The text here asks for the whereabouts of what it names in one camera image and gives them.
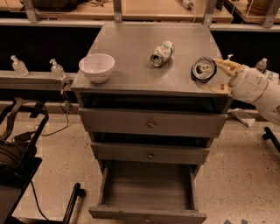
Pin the blue crushed pepsi can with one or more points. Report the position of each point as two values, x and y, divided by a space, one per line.
203 70

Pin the clear sanitizer bottle far left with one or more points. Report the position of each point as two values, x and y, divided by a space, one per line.
19 66

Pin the white power adapter top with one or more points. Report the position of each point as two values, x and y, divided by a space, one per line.
188 4

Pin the black chair left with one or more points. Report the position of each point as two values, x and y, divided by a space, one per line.
18 161

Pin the green white soda can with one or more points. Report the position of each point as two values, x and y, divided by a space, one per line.
162 53

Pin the clear water bottle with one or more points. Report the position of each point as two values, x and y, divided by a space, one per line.
261 65

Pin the grey middle drawer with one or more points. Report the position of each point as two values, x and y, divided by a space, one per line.
150 153

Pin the black stand leg bottom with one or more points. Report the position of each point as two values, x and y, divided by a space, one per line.
77 192

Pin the grey three-drawer cabinet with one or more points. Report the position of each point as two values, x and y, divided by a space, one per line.
136 84

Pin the clear sanitizer bottle near cabinet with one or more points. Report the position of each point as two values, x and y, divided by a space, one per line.
57 70

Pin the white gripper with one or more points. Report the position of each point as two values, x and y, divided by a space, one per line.
248 84

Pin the grey top drawer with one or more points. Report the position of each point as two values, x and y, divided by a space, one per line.
148 122

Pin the black chair leg right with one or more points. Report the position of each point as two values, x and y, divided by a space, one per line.
269 135

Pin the white plastic packet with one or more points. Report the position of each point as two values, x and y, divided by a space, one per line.
273 76

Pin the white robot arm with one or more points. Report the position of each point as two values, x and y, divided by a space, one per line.
268 105

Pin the grey open bottom drawer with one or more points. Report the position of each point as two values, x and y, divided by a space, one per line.
148 193

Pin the white bowl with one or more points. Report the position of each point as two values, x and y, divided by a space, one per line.
97 67

